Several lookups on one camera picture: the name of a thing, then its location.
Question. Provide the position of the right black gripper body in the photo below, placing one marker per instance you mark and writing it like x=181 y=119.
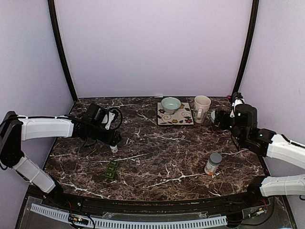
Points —
x=222 y=116

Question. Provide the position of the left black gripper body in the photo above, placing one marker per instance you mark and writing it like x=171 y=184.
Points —
x=95 y=133

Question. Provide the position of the small white pill bottle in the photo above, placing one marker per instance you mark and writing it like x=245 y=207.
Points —
x=114 y=149

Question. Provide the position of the large grey-capped pill bottle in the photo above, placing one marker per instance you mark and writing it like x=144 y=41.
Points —
x=213 y=163

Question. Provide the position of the green weekly pill organizer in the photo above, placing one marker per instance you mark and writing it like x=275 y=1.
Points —
x=111 y=170

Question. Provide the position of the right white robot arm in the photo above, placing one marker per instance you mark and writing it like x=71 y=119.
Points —
x=242 y=124

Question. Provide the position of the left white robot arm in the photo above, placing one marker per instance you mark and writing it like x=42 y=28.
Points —
x=15 y=129

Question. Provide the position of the celadon bowl on table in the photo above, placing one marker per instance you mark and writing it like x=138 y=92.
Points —
x=213 y=116

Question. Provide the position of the cream ceramic mug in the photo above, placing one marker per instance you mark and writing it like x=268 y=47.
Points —
x=201 y=108

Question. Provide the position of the floral square ceramic plate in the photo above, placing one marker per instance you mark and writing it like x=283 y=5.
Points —
x=181 y=117

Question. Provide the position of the celadon bowl on plate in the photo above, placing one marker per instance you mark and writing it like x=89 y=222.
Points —
x=171 y=104

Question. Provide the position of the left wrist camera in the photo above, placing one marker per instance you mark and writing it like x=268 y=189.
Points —
x=95 y=113

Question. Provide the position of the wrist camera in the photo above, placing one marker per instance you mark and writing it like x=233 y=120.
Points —
x=237 y=99
x=95 y=113

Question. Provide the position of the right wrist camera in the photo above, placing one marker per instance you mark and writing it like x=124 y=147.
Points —
x=237 y=99

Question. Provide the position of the black front rail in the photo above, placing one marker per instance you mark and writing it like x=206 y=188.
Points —
x=233 y=204

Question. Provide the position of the left black frame post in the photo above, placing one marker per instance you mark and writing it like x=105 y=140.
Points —
x=60 y=49

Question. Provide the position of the black frame post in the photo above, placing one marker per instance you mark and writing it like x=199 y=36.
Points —
x=247 y=46
x=60 y=49

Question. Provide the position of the white slotted cable duct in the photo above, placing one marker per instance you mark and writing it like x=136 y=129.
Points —
x=131 y=221

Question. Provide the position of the right black frame post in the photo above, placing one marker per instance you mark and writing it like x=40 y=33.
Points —
x=247 y=46

